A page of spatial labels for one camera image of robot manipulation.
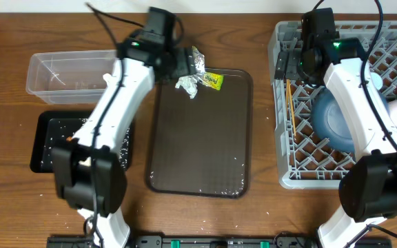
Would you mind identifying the black rectangular tray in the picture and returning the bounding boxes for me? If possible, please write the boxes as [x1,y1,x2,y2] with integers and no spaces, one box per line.
[30,110,132,174]

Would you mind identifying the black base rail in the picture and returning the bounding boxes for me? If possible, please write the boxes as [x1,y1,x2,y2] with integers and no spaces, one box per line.
[45,236,393,248]

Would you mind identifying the brown serving tray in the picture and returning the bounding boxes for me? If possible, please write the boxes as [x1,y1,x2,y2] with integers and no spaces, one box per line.
[145,68,253,199]

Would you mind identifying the yellow snack packet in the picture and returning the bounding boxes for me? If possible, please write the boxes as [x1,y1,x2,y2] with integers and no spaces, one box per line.
[202,72,224,90]

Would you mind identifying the silver foil wrapper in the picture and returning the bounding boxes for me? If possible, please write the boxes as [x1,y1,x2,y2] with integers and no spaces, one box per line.
[175,46,205,99]

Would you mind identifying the light blue cup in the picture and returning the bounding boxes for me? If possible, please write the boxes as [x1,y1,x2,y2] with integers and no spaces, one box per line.
[371,72,383,91]

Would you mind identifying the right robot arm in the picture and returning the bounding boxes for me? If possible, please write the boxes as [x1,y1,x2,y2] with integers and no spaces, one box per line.
[298,39,397,247]

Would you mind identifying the clear plastic bin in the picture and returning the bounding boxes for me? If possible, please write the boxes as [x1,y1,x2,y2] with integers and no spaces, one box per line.
[26,50,116,105]

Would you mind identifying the grey dishwasher rack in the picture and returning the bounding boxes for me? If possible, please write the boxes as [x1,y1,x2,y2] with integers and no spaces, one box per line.
[267,21,397,189]

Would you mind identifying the dark blue plate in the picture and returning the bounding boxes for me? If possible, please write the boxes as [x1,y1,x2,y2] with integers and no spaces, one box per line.
[311,89,354,153]

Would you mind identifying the pile of white rice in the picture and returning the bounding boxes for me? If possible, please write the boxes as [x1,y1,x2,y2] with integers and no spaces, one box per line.
[39,118,133,173]

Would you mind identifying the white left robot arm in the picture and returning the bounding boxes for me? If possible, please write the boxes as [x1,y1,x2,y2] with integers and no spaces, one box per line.
[47,30,196,247]

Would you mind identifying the white napkin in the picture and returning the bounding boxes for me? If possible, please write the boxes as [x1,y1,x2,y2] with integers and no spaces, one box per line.
[103,73,114,87]

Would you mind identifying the wooden chopstick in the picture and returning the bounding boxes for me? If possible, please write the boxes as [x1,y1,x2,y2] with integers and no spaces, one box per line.
[286,79,294,118]
[286,79,296,136]

